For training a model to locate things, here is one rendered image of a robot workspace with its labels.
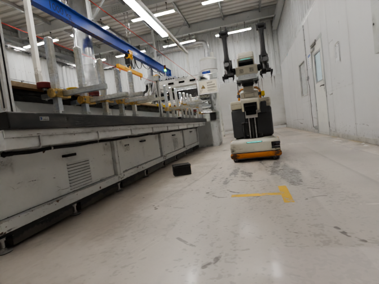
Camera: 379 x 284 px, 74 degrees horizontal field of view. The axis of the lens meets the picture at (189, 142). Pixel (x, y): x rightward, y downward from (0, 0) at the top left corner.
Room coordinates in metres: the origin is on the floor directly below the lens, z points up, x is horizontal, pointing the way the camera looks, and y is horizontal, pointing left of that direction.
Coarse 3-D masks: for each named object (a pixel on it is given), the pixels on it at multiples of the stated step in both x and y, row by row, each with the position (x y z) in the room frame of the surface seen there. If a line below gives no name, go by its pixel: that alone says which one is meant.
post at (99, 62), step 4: (96, 60) 1.96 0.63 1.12; (100, 60) 1.96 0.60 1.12; (96, 64) 1.96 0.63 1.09; (100, 64) 1.95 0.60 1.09; (100, 68) 1.95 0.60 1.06; (100, 72) 1.95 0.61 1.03; (100, 76) 1.95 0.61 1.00; (104, 76) 1.98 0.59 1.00; (100, 80) 1.95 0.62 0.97; (104, 80) 1.97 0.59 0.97; (100, 92) 1.96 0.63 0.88; (104, 92) 1.95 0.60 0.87; (104, 104) 1.95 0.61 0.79; (108, 104) 1.98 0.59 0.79; (104, 108) 1.95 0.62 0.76; (108, 108) 1.97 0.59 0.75; (104, 112) 1.96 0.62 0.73
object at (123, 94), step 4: (120, 92) 1.69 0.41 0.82; (124, 92) 1.68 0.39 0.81; (128, 92) 1.70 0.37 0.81; (96, 96) 1.73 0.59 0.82; (100, 96) 1.73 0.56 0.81; (104, 96) 1.72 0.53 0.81; (108, 96) 1.71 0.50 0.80; (112, 96) 1.70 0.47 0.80; (116, 96) 1.70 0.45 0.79; (120, 96) 1.69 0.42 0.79; (124, 96) 1.69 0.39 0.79; (76, 100) 1.77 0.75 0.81; (92, 100) 1.74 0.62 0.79; (96, 100) 1.73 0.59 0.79; (100, 100) 1.74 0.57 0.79; (72, 104) 1.78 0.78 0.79; (76, 104) 1.78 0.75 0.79
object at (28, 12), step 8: (24, 0) 2.59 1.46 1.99; (136, 0) 3.68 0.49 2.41; (24, 8) 2.60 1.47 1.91; (144, 8) 3.95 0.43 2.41; (32, 16) 2.62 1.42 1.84; (152, 16) 4.24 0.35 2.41; (32, 24) 2.61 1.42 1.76; (160, 24) 4.59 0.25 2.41; (32, 32) 2.59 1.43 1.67; (168, 32) 5.01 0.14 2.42; (32, 40) 2.59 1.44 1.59; (176, 40) 5.53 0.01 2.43; (32, 48) 2.59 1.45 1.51; (184, 48) 6.22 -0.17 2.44; (32, 56) 2.60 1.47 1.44; (40, 64) 2.63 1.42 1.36; (40, 72) 2.61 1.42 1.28; (40, 80) 2.60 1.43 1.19
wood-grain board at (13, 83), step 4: (12, 84) 1.39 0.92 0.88; (16, 84) 1.41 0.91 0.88; (20, 84) 1.44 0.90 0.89; (24, 84) 1.46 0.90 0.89; (28, 84) 1.49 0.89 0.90; (32, 84) 1.52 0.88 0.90; (16, 88) 1.47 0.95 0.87; (20, 88) 1.48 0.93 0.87; (24, 88) 1.49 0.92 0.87; (28, 88) 1.50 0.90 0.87; (32, 88) 1.52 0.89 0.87; (36, 88) 1.54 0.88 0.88; (60, 88) 1.74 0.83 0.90; (76, 96) 1.96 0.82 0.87; (140, 104) 3.02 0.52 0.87; (144, 104) 3.08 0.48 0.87; (148, 104) 3.20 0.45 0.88; (152, 104) 3.34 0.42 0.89; (156, 104) 3.48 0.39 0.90; (196, 112) 6.11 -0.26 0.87
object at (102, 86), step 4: (100, 84) 1.44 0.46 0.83; (104, 84) 1.44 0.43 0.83; (76, 88) 1.48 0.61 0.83; (80, 88) 1.47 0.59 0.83; (84, 88) 1.47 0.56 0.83; (88, 88) 1.46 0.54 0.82; (92, 88) 1.45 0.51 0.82; (96, 88) 1.45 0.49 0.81; (100, 88) 1.44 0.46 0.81; (104, 88) 1.45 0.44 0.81; (64, 92) 1.50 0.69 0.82; (68, 92) 1.49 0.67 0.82; (72, 92) 1.49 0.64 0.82; (76, 92) 1.48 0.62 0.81; (80, 92) 1.48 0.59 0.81; (84, 92) 1.49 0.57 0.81; (44, 96) 1.54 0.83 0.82; (48, 96) 1.53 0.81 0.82
